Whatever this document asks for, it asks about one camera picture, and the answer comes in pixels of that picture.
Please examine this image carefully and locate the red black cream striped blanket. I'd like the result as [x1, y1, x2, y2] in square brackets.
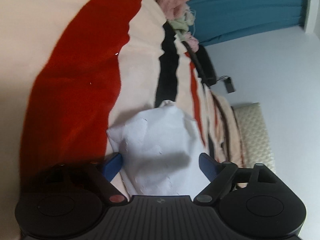
[0, 0, 247, 233]

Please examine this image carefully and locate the white t-shirt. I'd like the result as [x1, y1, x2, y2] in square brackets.
[106, 100, 218, 197]

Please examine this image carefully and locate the beige quilted headboard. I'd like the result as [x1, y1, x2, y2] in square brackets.
[231, 102, 277, 173]

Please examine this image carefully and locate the black padded chair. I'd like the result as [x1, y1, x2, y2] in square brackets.
[182, 40, 217, 86]

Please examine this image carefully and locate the pale green cloth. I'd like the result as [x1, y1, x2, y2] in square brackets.
[169, 12, 196, 35]

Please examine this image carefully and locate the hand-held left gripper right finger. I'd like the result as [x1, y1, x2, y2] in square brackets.
[194, 152, 278, 207]

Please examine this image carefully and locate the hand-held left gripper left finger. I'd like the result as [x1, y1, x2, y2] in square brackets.
[49, 153, 127, 207]

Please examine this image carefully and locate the small pink cloth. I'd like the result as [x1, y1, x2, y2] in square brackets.
[185, 36, 200, 52]

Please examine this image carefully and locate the black wall charger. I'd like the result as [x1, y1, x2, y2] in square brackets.
[217, 76, 236, 93]

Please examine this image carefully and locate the blue curtain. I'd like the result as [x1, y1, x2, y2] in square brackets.
[186, 0, 312, 47]

